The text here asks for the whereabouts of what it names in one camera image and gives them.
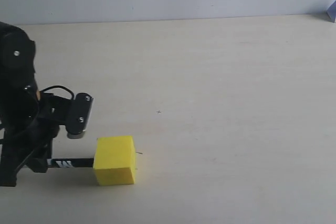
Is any black and white marker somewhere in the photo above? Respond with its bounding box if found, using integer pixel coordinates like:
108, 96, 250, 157
47, 158, 94, 168

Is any yellow foam cube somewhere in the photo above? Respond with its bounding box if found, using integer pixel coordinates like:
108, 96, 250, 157
93, 136, 136, 186

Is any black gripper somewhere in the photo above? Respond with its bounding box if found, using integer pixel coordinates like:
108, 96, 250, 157
1, 121, 59, 187

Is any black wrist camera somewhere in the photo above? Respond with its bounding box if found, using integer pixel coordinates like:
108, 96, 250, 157
39, 92, 93, 139

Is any black cable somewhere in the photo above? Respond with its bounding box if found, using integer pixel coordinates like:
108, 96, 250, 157
39, 85, 75, 101

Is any folded white paper card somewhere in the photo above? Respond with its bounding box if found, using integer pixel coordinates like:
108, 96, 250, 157
327, 1, 336, 23

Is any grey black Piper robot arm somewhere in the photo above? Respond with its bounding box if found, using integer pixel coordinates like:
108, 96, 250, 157
1, 23, 59, 187

